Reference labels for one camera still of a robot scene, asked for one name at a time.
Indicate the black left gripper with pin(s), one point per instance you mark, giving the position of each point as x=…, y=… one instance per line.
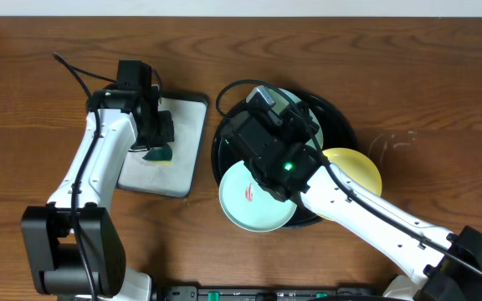
x=164, y=134

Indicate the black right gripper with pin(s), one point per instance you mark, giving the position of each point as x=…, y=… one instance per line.
x=293, y=119

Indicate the large mint green plate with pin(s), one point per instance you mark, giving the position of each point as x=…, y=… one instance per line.
x=280, y=104

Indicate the small mint green plate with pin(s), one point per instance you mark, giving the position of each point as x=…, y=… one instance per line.
x=248, y=206

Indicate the green and yellow sponge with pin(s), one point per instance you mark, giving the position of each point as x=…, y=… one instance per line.
x=159, y=155

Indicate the yellow plate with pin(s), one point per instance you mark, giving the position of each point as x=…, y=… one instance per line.
x=357, y=166

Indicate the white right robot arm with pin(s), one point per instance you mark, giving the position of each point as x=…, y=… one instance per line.
x=438, y=264

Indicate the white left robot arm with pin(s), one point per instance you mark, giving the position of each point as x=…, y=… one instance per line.
x=72, y=245

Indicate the black rectangular soap tray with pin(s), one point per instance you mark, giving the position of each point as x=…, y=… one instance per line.
x=175, y=179

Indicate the black round tray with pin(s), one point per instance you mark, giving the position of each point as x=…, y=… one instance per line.
x=336, y=133

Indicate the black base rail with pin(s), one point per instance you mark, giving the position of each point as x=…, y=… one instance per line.
x=192, y=293

